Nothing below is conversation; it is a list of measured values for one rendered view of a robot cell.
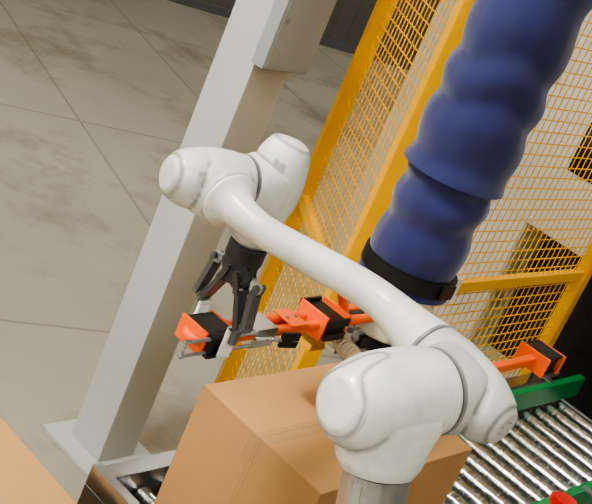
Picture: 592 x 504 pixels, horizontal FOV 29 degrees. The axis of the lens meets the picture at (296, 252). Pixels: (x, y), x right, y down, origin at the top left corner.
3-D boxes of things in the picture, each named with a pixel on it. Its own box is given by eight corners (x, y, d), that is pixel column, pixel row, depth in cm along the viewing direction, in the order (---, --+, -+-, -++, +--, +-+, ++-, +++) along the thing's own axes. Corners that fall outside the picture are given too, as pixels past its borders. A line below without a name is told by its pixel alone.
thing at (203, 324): (204, 330, 226) (213, 309, 224) (228, 351, 222) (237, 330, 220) (173, 334, 220) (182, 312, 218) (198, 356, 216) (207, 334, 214)
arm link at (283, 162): (266, 202, 217) (212, 197, 209) (297, 128, 212) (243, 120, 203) (299, 230, 211) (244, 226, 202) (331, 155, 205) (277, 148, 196)
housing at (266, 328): (250, 328, 236) (258, 310, 234) (272, 347, 232) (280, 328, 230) (227, 331, 230) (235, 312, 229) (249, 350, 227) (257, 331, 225)
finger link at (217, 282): (229, 269, 213) (226, 263, 214) (195, 301, 220) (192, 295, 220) (244, 269, 216) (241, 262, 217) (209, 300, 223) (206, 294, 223)
